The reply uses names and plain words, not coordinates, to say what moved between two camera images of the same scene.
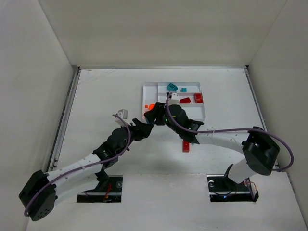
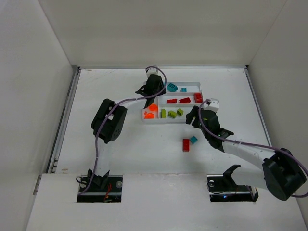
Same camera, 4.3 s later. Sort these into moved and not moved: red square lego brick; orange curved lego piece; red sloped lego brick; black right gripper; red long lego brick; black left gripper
Moved: black left gripper; black right gripper
Not moved: red sloped lego brick; red square lego brick; orange curved lego piece; red long lego brick
